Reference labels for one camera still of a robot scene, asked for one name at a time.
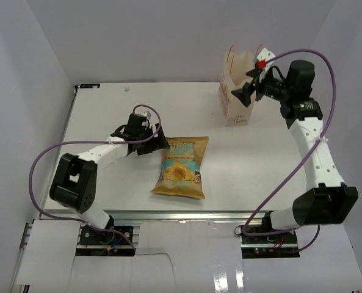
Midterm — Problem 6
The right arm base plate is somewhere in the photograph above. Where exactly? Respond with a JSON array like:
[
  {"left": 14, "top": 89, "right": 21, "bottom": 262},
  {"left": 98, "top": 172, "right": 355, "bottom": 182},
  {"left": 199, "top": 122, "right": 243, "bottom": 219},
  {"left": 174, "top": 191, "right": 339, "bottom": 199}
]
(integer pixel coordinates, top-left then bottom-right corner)
[{"left": 238, "top": 232, "right": 300, "bottom": 259}]

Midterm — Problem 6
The kettle chips bag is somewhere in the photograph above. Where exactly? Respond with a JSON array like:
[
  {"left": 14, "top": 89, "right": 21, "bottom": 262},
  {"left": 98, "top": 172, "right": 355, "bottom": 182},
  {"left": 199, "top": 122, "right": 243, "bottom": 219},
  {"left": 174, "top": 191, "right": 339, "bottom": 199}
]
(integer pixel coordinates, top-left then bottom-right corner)
[{"left": 151, "top": 136, "right": 209, "bottom": 200}]

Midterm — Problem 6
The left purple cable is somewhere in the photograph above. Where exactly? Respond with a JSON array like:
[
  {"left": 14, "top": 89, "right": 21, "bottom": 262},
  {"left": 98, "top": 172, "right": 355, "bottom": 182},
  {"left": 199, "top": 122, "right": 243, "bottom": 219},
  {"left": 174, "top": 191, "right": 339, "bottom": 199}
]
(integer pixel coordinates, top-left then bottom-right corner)
[{"left": 28, "top": 104, "right": 163, "bottom": 256}]

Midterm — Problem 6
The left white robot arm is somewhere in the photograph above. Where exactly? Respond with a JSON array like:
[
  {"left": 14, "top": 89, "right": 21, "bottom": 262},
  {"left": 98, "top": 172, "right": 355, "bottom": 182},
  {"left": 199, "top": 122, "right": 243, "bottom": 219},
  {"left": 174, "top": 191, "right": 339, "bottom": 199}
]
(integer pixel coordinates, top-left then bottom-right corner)
[{"left": 49, "top": 111, "right": 169, "bottom": 244}]

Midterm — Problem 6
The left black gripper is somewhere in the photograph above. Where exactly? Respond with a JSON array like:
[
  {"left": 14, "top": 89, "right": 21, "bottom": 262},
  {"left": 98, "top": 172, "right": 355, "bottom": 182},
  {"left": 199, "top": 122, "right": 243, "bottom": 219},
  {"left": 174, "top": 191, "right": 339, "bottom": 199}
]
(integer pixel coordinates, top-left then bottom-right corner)
[{"left": 137, "top": 123, "right": 169, "bottom": 156}]

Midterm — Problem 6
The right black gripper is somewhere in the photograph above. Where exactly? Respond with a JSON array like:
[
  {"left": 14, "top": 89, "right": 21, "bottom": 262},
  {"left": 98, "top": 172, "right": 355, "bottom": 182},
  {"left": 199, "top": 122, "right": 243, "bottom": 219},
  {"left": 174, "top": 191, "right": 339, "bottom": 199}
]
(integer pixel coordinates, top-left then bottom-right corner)
[{"left": 231, "top": 67, "right": 292, "bottom": 107}]

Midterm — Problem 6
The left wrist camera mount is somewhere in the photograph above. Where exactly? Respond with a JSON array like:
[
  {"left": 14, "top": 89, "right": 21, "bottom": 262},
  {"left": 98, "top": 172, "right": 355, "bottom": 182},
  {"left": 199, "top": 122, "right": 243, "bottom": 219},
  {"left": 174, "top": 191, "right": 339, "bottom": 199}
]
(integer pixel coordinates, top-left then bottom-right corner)
[{"left": 128, "top": 111, "right": 151, "bottom": 132}]

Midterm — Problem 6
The aluminium front rail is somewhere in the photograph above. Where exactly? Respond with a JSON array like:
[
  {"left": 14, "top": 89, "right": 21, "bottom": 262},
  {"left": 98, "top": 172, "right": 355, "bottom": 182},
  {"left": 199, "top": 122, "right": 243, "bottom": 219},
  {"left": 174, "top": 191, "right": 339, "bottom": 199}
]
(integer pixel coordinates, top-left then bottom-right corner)
[{"left": 38, "top": 210, "right": 273, "bottom": 223}]

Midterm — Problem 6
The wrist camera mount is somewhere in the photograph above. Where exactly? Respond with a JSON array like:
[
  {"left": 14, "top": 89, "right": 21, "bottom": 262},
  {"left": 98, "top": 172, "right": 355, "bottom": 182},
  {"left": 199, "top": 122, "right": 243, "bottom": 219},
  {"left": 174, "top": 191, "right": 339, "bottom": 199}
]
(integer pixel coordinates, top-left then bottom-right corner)
[
  {"left": 128, "top": 111, "right": 151, "bottom": 132},
  {"left": 256, "top": 48, "right": 275, "bottom": 81}
]

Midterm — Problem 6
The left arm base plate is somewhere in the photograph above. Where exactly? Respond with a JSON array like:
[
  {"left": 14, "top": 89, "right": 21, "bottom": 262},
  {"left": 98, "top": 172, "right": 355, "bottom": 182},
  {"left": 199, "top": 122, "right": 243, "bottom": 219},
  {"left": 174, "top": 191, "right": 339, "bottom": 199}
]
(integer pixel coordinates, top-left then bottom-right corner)
[{"left": 76, "top": 226, "right": 135, "bottom": 257}]

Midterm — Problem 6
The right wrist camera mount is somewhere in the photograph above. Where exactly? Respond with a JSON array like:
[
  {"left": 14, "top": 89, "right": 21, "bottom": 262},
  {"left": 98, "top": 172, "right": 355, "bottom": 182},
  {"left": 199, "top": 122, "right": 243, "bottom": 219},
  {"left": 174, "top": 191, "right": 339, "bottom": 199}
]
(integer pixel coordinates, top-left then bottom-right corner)
[{"left": 256, "top": 48, "right": 275, "bottom": 81}]

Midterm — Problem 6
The beige paper bag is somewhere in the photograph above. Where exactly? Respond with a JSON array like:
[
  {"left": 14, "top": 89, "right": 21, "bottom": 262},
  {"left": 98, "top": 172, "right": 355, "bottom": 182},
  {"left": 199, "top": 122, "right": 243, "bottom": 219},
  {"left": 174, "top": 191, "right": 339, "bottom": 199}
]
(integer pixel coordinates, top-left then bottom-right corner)
[{"left": 218, "top": 45, "right": 255, "bottom": 126}]

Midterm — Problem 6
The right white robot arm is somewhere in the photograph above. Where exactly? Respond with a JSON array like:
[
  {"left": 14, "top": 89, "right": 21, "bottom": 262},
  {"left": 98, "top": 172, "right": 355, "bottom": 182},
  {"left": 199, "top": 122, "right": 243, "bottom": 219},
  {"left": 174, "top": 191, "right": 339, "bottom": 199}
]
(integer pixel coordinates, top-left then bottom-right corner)
[{"left": 232, "top": 60, "right": 358, "bottom": 244}]

